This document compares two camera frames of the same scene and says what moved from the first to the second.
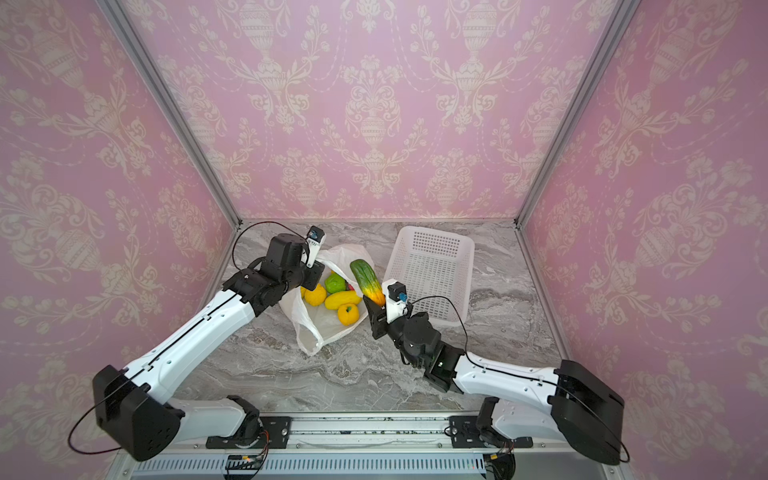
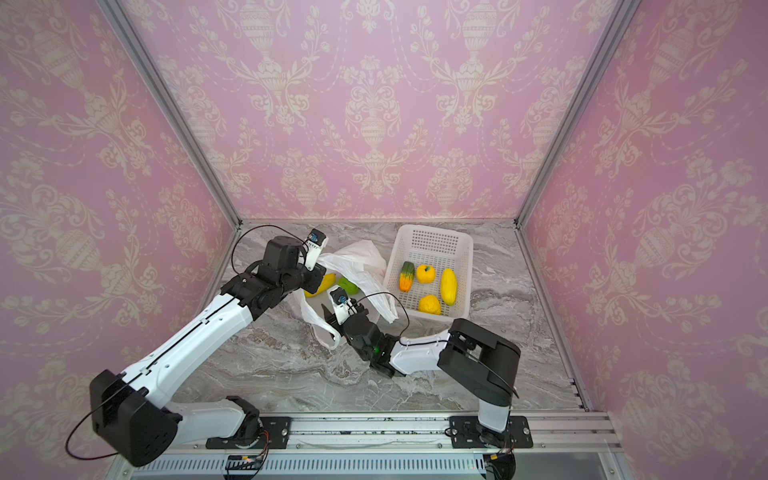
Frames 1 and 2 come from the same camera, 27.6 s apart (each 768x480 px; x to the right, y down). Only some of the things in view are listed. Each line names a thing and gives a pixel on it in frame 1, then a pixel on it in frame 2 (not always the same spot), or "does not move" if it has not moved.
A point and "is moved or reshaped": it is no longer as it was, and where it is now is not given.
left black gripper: x=316 y=272 does not move
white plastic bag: x=313 y=325 is moved or reshaped
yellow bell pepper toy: x=348 y=313 is moved or reshaped
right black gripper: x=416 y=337 to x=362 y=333
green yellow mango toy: x=367 y=281 to x=406 y=276
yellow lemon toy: x=314 y=297 to x=429 y=304
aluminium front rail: x=369 y=431 does not move
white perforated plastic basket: x=435 y=264 does not move
